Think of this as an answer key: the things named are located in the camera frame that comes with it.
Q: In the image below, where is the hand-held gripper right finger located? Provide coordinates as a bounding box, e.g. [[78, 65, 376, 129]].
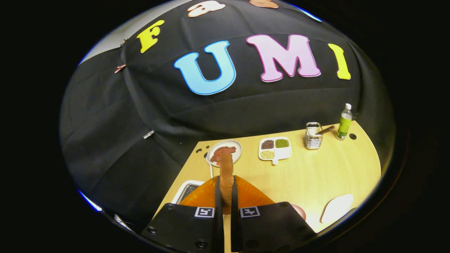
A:
[[230, 175, 317, 253]]

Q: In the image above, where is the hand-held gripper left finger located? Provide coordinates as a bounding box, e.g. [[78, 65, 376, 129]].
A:
[[141, 175, 225, 253]]

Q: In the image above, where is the toast bread slice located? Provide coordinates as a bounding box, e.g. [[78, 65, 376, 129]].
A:
[[220, 153, 234, 215]]

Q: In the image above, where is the white toaster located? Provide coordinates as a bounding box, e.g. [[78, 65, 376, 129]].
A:
[[171, 180, 205, 205]]

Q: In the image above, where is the brown meat slice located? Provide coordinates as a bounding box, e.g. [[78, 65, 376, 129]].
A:
[[210, 146, 237, 166]]

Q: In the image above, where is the grey plate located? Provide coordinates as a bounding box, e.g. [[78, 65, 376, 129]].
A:
[[206, 140, 243, 167]]

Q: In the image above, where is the pink plate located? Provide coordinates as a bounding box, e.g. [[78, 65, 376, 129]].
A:
[[290, 203, 307, 221]]

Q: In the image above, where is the white divided dish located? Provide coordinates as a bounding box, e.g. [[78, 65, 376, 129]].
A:
[[258, 136, 293, 165]]

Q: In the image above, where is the white plate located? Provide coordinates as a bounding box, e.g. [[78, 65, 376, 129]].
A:
[[320, 194, 354, 224]]

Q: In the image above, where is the black backdrop cloth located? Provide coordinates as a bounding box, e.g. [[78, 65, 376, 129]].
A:
[[59, 0, 396, 229]]

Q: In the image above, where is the green label bottle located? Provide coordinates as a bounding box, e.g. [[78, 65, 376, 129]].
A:
[[336, 103, 353, 141]]

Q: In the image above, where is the metal wire rack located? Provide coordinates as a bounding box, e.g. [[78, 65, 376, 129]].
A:
[[304, 122, 323, 150]]

